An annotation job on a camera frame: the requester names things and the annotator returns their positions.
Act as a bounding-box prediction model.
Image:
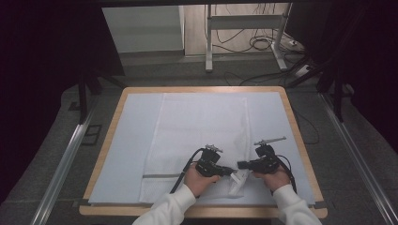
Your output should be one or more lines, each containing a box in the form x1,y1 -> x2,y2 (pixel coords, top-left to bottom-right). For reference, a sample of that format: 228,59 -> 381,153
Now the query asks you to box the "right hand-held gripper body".
251,136 -> 287,175

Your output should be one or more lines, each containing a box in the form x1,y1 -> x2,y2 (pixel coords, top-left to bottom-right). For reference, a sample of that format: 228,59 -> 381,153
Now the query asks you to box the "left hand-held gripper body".
195,143 -> 225,178

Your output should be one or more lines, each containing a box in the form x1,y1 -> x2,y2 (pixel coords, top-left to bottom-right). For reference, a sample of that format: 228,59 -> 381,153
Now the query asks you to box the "white mesh laundry bag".
139,93 -> 252,204

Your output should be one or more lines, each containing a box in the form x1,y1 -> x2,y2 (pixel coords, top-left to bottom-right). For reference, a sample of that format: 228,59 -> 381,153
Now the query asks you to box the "person's right hand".
253,165 -> 291,192

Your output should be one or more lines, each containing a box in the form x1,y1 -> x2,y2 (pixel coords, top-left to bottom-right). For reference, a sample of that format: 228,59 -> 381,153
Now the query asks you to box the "person's left hand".
183,165 -> 222,198

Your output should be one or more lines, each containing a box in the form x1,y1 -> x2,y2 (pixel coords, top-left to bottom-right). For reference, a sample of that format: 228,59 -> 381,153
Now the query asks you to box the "wooden table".
78,85 -> 329,219

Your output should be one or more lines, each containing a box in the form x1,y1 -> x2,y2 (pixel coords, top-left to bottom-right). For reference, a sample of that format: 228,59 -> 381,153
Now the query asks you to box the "pale blue table mat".
88,91 -> 316,205

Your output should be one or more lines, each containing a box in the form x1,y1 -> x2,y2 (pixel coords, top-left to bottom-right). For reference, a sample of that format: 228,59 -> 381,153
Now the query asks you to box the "black metal stand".
285,54 -> 345,124
76,69 -> 128,126

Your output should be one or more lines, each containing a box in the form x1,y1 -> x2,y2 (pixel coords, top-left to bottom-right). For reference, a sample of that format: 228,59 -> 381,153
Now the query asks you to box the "white power strip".
294,64 -> 313,78

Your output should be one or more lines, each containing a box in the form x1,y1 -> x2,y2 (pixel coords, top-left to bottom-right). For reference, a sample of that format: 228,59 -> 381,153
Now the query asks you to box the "dark curtain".
285,0 -> 398,158
0,0 -> 126,203

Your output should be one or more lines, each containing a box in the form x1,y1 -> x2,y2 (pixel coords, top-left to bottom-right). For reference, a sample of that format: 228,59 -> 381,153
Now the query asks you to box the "white cabinet panel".
102,5 -> 186,54

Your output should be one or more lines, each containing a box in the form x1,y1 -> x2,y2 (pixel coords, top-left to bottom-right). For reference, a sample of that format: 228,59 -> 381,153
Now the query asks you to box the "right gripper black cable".
275,154 -> 298,193

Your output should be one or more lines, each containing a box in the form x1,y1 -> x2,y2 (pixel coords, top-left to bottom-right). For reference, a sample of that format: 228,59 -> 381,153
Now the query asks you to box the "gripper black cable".
275,154 -> 298,193
169,147 -> 205,194

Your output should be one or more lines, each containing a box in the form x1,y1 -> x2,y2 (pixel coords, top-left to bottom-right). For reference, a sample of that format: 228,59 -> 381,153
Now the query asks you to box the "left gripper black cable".
169,147 -> 205,194

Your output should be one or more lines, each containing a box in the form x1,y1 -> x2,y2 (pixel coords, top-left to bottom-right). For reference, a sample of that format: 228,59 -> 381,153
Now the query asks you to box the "thin black floor cable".
294,109 -> 321,145

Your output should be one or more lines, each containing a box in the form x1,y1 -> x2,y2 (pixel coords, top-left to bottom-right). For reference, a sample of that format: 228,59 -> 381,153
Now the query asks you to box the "metal floor rail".
318,92 -> 398,225
30,101 -> 97,225

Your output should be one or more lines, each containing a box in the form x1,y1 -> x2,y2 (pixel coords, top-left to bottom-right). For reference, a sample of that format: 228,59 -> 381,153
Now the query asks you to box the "tangle of black floor cables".
211,3 -> 303,54

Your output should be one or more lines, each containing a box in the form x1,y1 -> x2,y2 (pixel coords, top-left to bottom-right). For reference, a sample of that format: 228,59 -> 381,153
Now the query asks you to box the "white metal desk frame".
205,3 -> 294,73

